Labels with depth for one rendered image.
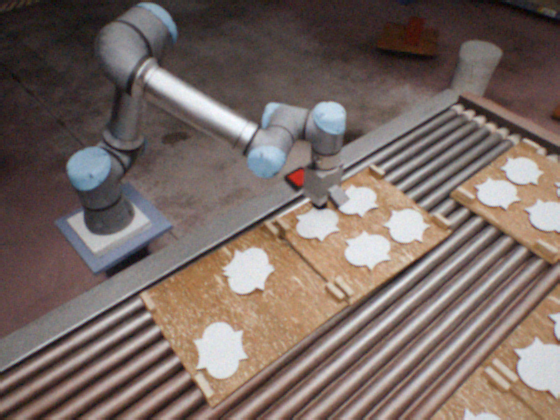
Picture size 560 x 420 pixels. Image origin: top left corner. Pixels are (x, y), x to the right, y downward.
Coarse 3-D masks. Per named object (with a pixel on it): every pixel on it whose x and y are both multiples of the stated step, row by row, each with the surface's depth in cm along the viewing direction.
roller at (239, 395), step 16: (464, 208) 135; (400, 272) 121; (336, 320) 110; (320, 336) 108; (288, 352) 103; (272, 368) 101; (256, 384) 99; (224, 400) 95; (240, 400) 97; (192, 416) 93; (208, 416) 93
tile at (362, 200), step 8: (352, 192) 136; (360, 192) 136; (368, 192) 136; (352, 200) 133; (360, 200) 133; (368, 200) 133; (344, 208) 131; (352, 208) 131; (360, 208) 131; (368, 208) 131; (376, 208) 132; (360, 216) 130
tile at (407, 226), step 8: (392, 216) 129; (400, 216) 129; (408, 216) 129; (416, 216) 129; (384, 224) 127; (392, 224) 127; (400, 224) 127; (408, 224) 127; (416, 224) 127; (424, 224) 127; (392, 232) 125; (400, 232) 125; (408, 232) 125; (416, 232) 125; (400, 240) 123; (408, 240) 123; (416, 240) 124
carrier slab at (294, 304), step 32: (224, 256) 120; (288, 256) 120; (160, 288) 113; (192, 288) 113; (224, 288) 113; (288, 288) 113; (320, 288) 113; (160, 320) 106; (192, 320) 107; (224, 320) 107; (256, 320) 107; (288, 320) 107; (320, 320) 107; (192, 352) 101; (256, 352) 101; (224, 384) 96
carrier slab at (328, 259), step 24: (384, 192) 137; (288, 216) 130; (384, 216) 130; (288, 240) 124; (312, 240) 124; (336, 240) 124; (432, 240) 124; (312, 264) 118; (336, 264) 118; (384, 264) 118; (408, 264) 119; (360, 288) 113
